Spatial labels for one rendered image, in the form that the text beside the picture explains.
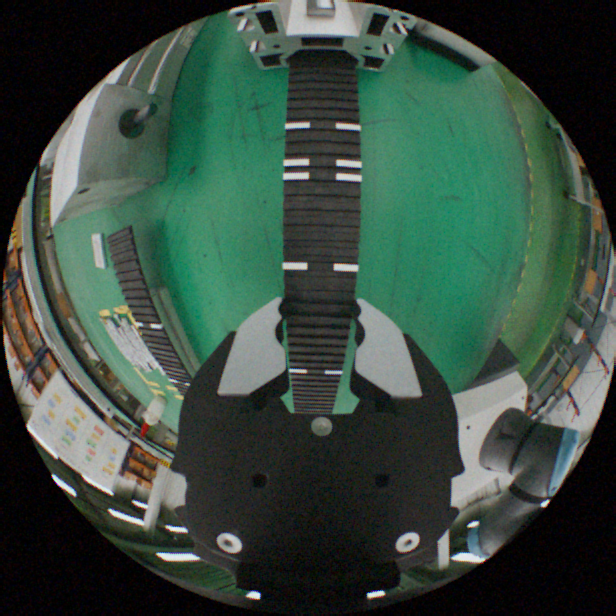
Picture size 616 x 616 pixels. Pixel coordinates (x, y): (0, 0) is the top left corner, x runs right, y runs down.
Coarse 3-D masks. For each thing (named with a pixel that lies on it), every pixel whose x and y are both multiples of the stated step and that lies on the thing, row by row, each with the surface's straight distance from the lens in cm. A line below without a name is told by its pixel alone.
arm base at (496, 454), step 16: (512, 416) 48; (528, 416) 51; (496, 432) 46; (512, 432) 46; (528, 432) 46; (480, 448) 48; (496, 448) 46; (512, 448) 45; (480, 464) 51; (496, 464) 48; (512, 464) 46
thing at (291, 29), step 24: (288, 0) 22; (312, 0) 22; (336, 0) 25; (240, 24) 18; (264, 24) 18; (288, 24) 19; (312, 24) 19; (336, 24) 19; (360, 24) 17; (384, 24) 17; (408, 24) 16; (264, 48) 19; (288, 48) 18; (312, 48) 18; (336, 48) 18; (360, 48) 18; (384, 48) 19
